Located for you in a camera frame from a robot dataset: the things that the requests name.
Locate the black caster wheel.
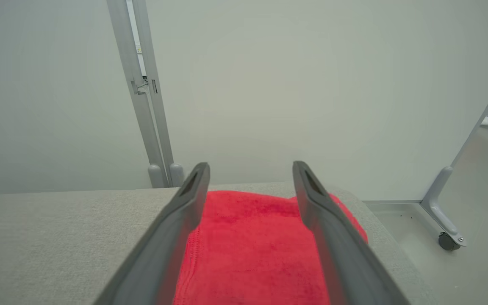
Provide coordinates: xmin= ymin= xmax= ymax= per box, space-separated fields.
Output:
xmin=438 ymin=232 xmax=461 ymax=251

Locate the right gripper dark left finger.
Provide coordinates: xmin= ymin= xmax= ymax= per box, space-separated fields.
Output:
xmin=94 ymin=162 xmax=211 ymax=305

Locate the grey metal partition post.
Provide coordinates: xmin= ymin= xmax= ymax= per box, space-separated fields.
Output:
xmin=132 ymin=0 xmax=184 ymax=187
xmin=108 ymin=0 xmax=169 ymax=189

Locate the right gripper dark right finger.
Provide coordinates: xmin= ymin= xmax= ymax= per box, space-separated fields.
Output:
xmin=293 ymin=161 xmax=412 ymax=305

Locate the grey partition foot bracket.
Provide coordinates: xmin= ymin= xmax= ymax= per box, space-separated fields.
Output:
xmin=421 ymin=59 xmax=488 ymax=247

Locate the red basketball jersey white trim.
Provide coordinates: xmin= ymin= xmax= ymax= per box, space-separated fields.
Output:
xmin=172 ymin=190 xmax=369 ymax=305

